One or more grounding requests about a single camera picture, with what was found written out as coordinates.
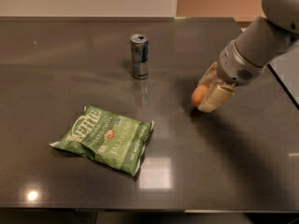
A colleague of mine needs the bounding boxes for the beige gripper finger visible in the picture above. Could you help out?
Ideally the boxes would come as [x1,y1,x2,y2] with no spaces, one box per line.
[197,62,219,88]
[198,82,235,113]

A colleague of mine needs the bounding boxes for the orange fruit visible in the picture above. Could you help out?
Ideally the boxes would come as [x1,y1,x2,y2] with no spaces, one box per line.
[192,85,208,107]

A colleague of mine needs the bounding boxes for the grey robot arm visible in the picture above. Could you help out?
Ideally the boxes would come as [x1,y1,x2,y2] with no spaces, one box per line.
[192,0,299,113]

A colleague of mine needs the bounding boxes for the green kettle chips bag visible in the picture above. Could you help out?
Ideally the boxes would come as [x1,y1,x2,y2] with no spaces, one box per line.
[50,105,154,176]

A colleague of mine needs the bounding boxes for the silver blue redbull can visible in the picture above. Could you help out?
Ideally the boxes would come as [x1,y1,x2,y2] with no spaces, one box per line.
[130,34,149,79]

